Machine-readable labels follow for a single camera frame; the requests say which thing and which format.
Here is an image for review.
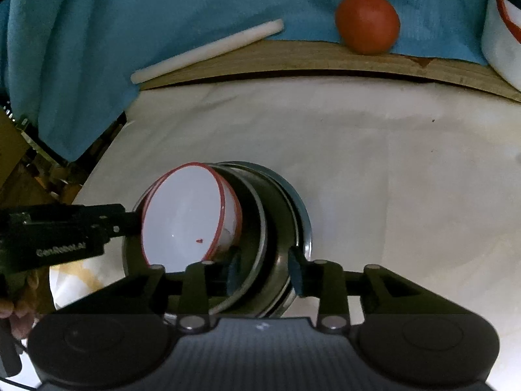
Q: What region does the large steel plate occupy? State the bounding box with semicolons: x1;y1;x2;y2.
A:
122;160;314;319

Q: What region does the red-specked white bowl red rim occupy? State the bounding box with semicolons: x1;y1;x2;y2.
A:
140;163;226;273

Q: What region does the deep steel bowl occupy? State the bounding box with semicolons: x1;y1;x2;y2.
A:
122;164;269;314

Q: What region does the blue cloth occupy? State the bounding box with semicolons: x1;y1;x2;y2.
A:
0;0;501;163

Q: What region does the person's left hand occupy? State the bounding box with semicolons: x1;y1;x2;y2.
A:
0;273;41;338

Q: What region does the red ball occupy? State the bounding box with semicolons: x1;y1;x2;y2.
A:
335;0;401;55

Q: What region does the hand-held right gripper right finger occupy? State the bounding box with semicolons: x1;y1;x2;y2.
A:
287;246;477;330

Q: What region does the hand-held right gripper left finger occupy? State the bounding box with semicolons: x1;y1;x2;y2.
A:
53;249;245;330

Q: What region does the wooden shelf board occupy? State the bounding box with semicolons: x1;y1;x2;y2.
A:
138;40;521;103

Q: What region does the white jug blue lid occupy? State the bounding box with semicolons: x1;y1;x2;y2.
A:
481;0;521;92

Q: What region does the white rolling pin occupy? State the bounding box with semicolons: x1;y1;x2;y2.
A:
130;19;284;84

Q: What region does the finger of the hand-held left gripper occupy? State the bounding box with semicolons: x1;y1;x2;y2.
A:
81;203;143;239

